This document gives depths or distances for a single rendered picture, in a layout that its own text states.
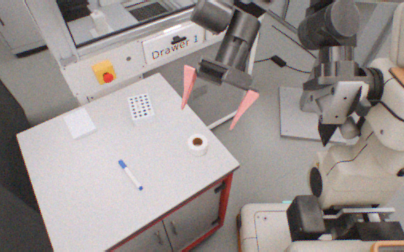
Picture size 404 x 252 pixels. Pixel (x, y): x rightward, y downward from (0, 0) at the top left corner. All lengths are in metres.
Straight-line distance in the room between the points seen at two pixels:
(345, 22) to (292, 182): 1.36
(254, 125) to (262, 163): 0.32
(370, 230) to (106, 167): 0.84
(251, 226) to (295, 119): 1.00
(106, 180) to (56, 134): 0.30
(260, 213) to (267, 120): 0.88
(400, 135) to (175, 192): 0.62
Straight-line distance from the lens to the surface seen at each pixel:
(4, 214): 1.34
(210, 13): 0.50
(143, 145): 1.01
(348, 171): 0.87
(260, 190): 1.78
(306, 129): 2.08
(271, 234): 1.39
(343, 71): 0.62
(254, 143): 1.95
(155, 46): 1.19
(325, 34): 0.63
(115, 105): 1.17
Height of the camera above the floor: 1.58
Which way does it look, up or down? 52 degrees down
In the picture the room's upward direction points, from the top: straight up
